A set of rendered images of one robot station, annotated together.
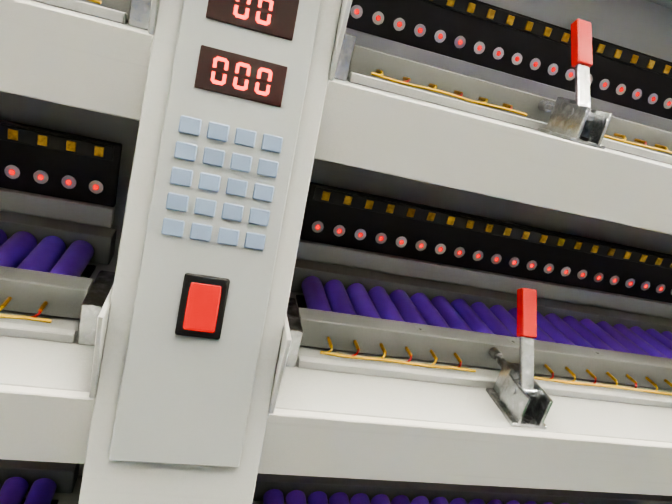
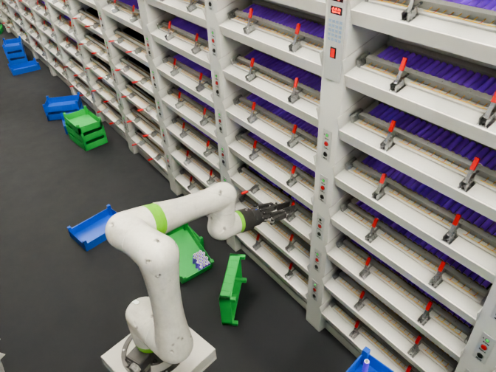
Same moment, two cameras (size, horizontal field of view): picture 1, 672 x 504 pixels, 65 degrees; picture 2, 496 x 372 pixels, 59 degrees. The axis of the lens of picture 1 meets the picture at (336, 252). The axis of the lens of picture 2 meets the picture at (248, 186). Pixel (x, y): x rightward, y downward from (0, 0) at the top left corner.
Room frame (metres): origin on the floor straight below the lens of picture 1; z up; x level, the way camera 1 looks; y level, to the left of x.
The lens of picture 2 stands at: (-0.44, -1.08, 1.86)
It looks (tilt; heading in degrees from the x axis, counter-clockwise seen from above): 36 degrees down; 70
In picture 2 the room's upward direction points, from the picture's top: 3 degrees counter-clockwise
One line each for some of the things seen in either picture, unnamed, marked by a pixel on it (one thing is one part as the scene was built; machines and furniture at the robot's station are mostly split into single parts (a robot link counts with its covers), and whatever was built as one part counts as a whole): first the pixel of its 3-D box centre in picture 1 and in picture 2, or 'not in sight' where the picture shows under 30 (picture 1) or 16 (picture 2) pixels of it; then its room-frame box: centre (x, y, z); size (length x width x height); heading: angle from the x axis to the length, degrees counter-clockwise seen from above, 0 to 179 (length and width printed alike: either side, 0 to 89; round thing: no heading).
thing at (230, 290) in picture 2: not in sight; (233, 288); (-0.01, 0.36, 0.10); 0.30 x 0.08 x 0.20; 60
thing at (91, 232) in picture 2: not in sight; (98, 226); (-0.60, 1.22, 0.04); 0.30 x 0.20 x 0.08; 25
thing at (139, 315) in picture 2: not in sight; (148, 325); (-0.45, 0.00, 0.49); 0.16 x 0.13 x 0.19; 115
